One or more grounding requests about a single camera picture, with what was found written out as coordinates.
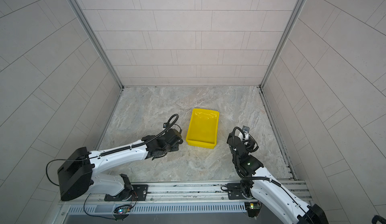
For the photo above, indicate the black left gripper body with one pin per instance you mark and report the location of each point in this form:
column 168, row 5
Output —
column 174, row 148

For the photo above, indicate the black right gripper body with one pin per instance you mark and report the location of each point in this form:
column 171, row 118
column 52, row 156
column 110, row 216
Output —
column 231, row 137

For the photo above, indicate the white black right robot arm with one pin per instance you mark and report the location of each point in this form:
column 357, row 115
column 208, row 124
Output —
column 258, row 183

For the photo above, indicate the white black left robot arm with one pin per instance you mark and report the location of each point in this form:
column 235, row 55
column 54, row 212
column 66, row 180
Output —
column 83, row 172

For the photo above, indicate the yellow plastic bin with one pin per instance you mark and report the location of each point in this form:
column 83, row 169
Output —
column 203, row 128

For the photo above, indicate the right circuit board module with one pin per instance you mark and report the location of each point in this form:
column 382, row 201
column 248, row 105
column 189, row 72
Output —
column 253, row 209

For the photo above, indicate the left green circuit board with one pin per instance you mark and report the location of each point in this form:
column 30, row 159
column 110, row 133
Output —
column 122, row 210

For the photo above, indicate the black object bottom right corner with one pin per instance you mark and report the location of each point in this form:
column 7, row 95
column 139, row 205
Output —
column 378, row 220

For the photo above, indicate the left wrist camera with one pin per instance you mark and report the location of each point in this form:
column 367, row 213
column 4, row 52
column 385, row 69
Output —
column 166, row 125

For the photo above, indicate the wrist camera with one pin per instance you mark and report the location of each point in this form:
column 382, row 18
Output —
column 166, row 125
column 246, row 129

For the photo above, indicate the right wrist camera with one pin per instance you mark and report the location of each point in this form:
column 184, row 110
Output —
column 246, row 129

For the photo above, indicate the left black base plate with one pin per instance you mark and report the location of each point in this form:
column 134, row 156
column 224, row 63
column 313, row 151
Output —
column 137, row 192

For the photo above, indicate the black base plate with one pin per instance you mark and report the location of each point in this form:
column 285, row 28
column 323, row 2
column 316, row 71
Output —
column 237, row 191
column 137, row 192

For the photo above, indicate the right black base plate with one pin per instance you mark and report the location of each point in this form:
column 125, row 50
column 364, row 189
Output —
column 237, row 191

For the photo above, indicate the aluminium mounting rail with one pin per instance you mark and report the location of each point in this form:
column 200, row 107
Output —
column 208, row 191

